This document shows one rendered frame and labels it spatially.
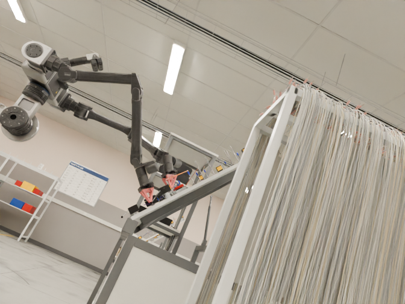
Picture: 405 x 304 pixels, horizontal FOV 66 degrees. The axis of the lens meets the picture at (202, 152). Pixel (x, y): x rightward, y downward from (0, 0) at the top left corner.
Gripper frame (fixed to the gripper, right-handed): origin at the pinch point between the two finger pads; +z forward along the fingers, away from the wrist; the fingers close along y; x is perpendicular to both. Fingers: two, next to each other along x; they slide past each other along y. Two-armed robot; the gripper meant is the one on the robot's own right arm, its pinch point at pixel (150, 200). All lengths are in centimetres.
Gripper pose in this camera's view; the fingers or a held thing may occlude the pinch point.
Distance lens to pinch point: 176.7
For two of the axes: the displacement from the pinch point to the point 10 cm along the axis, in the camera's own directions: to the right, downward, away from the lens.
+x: -8.2, 1.5, -5.4
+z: 3.4, 9.0, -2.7
